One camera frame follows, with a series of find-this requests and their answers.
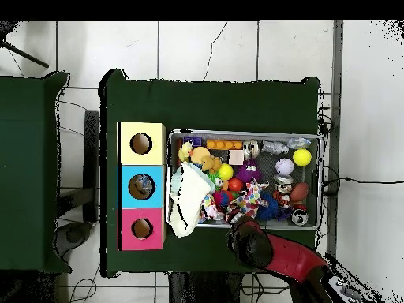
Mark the cream knit cloth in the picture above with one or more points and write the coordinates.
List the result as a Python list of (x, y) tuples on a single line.
[(189, 201)]

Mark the multicolour polka dot cloth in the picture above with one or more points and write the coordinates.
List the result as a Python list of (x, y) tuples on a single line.
[(247, 203)]

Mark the clear plastic blue label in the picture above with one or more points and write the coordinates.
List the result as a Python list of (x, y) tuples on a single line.
[(144, 185), (299, 143)]

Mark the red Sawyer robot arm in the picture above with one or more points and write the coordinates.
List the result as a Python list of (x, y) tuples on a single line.
[(284, 255)]

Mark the shallow clear mesh bin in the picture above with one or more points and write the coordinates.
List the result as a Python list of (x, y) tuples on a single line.
[(173, 142)]

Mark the wooden box with three holes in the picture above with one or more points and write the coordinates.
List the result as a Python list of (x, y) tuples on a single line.
[(140, 172)]

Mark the orange foam duck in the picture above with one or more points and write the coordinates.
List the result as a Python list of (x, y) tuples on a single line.
[(202, 158)]

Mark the small yellow rubber duck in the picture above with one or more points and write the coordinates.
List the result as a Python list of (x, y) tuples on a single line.
[(185, 151)]

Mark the small yellow ball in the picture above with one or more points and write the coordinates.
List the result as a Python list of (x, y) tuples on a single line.
[(225, 172)]

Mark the wooden cube block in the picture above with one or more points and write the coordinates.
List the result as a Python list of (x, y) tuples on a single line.
[(236, 157)]

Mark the small orange ball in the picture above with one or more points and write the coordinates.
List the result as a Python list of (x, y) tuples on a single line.
[(235, 185)]

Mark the purple googly-eyed monster toy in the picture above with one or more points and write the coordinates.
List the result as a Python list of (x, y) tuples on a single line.
[(249, 172)]

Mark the white baseball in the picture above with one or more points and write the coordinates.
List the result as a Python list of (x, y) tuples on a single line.
[(284, 166)]

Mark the flattened clear plastic blue label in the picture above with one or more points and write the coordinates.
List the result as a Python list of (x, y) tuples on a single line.
[(299, 143)]

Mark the green cloth side table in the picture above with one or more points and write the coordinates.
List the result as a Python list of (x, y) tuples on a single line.
[(31, 183)]

